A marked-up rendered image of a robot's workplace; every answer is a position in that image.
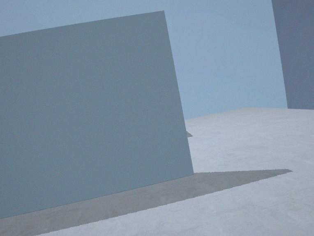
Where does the dark grey flat board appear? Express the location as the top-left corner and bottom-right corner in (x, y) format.
(0, 10), (194, 219)

